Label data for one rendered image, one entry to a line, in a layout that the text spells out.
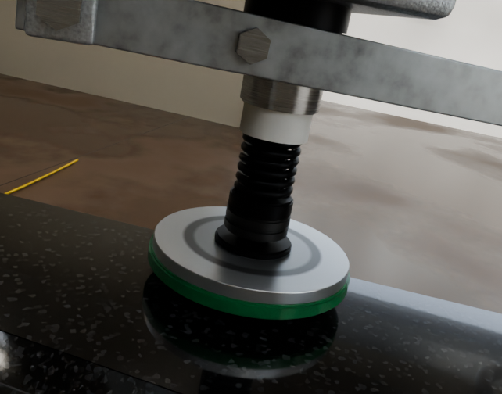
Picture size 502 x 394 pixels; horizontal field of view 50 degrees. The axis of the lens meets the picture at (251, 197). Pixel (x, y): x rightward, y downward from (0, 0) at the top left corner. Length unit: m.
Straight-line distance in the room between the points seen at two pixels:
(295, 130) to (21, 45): 6.07
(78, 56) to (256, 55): 5.71
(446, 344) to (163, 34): 0.41
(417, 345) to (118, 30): 0.40
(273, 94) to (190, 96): 5.12
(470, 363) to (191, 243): 0.30
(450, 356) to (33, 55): 6.10
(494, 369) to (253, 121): 0.33
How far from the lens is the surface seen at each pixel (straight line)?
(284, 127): 0.51
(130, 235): 0.68
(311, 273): 0.55
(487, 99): 0.56
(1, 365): 0.49
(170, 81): 5.69
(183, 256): 0.53
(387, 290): 0.67
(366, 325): 0.58
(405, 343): 0.57
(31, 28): 0.44
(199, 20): 0.46
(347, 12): 0.52
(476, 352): 0.61
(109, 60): 5.96
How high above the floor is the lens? 1.08
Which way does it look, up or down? 18 degrees down
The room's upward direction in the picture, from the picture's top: 10 degrees clockwise
